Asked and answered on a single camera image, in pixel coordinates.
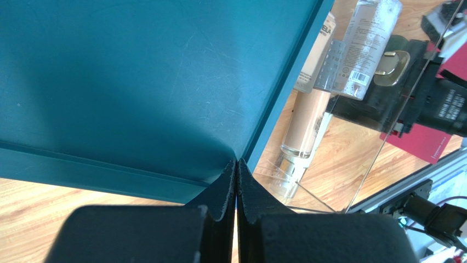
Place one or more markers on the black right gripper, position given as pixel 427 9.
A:
pixel 393 101

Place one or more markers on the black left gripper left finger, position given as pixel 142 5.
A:
pixel 199 231

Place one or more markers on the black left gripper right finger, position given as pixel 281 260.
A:
pixel 268 231

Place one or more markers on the clear drawer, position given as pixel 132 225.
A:
pixel 351 162

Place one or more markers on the clear glass foundation bottle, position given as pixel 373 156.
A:
pixel 365 39

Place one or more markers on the beige tube grey cap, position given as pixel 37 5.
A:
pixel 309 108

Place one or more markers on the beige foundation bottle black cap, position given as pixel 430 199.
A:
pixel 311 69

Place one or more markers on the cream white pump bottle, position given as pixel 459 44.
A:
pixel 290 170

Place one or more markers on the teal drawer organizer box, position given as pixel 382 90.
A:
pixel 146 98

